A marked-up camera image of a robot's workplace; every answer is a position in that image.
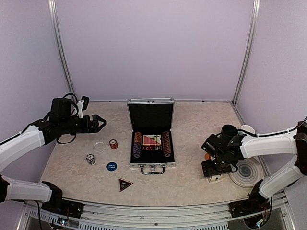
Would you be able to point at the clear round dish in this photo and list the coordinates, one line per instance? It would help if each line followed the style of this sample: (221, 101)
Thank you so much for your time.
(99, 146)

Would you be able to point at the aluminium poker chip case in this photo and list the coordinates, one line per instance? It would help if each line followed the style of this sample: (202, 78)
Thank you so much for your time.
(150, 117)

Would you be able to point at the dark green mug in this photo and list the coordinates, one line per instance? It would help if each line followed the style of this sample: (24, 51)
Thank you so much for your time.
(228, 132)

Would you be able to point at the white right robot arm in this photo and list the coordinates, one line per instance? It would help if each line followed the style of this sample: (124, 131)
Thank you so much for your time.
(290, 141)

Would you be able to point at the blue playing card deck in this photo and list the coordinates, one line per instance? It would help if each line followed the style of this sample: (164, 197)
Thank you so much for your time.
(215, 178)

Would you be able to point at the red playing card deck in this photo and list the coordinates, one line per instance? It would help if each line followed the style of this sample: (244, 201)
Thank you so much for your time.
(151, 140)

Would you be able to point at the black white chip stack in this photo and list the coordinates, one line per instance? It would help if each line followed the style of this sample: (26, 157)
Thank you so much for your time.
(90, 158)

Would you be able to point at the black triangular button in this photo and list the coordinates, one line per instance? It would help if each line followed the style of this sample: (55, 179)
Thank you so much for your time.
(124, 184)

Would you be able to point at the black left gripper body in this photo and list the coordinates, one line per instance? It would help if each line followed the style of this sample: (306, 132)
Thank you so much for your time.
(67, 127)

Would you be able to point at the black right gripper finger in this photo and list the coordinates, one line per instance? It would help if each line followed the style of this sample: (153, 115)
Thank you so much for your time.
(209, 171)
(210, 164)

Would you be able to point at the light blue mug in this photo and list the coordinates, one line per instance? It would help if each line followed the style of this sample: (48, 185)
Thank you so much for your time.
(248, 128)

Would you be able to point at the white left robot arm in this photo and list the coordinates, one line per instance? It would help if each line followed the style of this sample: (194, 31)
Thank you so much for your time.
(32, 137)

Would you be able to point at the orange round button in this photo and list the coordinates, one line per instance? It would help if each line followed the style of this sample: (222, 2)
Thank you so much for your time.
(207, 157)

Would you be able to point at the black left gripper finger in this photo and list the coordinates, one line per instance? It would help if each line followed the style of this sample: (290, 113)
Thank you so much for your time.
(96, 128)
(98, 121)

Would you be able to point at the red dice row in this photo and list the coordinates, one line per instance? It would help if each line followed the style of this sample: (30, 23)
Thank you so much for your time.
(151, 148)

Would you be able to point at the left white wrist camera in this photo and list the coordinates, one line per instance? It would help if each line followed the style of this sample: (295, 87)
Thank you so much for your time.
(82, 105)

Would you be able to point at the red poker chip stack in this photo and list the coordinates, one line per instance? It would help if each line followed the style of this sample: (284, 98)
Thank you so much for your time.
(113, 144)

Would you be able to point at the blue round button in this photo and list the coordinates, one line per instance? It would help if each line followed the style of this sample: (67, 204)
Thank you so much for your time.
(111, 166)

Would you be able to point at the dark red chip row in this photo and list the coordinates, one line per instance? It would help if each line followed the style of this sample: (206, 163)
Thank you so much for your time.
(166, 144)

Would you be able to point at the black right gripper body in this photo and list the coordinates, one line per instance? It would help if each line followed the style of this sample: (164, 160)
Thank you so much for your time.
(227, 165)

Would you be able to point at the grey striped plate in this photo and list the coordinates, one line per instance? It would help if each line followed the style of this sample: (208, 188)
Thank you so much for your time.
(249, 172)

